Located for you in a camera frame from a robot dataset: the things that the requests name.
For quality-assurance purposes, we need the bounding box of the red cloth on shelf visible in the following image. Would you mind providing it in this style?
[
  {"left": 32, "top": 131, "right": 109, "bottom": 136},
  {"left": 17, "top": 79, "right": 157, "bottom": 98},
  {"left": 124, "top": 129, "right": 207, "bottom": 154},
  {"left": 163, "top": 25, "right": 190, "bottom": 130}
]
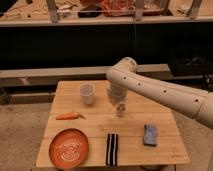
[{"left": 101, "top": 0, "right": 135, "bottom": 17}]

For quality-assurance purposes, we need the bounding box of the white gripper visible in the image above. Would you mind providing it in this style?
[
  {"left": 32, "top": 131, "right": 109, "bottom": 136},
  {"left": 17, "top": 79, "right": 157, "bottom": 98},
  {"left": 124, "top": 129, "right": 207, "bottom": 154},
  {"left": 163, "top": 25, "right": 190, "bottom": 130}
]
[{"left": 107, "top": 83, "right": 127, "bottom": 106}]

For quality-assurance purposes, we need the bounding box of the black white striped cloth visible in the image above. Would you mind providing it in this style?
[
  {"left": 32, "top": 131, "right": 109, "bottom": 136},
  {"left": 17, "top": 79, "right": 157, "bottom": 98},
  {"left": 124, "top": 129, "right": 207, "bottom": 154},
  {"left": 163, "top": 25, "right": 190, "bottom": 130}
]
[{"left": 105, "top": 134, "right": 118, "bottom": 166}]

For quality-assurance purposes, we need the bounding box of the blue sponge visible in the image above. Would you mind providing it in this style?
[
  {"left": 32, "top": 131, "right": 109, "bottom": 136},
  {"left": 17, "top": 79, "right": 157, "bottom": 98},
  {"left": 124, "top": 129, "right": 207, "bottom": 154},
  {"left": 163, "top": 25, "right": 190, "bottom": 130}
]
[{"left": 143, "top": 125, "right": 157, "bottom": 146}]

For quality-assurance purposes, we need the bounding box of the wooden bench rail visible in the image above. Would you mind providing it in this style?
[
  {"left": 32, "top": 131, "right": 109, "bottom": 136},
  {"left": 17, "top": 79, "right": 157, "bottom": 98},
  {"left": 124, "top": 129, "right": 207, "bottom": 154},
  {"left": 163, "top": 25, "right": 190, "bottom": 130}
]
[{"left": 0, "top": 63, "right": 170, "bottom": 88}]

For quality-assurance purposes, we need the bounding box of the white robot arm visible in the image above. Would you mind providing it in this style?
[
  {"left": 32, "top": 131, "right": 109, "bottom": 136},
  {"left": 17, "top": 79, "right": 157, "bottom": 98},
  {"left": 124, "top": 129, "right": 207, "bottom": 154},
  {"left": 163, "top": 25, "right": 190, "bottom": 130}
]
[{"left": 106, "top": 57, "right": 213, "bottom": 130}]

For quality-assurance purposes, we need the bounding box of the orange carrot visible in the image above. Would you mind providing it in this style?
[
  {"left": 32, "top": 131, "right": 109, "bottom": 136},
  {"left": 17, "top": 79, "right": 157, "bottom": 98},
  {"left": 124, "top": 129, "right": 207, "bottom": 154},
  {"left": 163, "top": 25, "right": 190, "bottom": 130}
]
[{"left": 56, "top": 112, "right": 86, "bottom": 120}]

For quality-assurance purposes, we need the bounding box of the orange plate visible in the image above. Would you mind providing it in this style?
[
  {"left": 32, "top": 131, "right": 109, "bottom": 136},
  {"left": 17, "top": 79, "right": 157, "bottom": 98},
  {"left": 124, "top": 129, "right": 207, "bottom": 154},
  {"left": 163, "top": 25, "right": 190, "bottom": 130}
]
[{"left": 49, "top": 128, "right": 89, "bottom": 170}]

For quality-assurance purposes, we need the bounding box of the clear plastic cup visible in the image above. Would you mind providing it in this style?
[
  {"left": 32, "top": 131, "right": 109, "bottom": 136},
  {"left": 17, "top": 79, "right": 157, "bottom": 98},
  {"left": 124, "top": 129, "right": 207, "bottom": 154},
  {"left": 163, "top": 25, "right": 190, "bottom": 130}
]
[{"left": 80, "top": 83, "right": 95, "bottom": 105}]

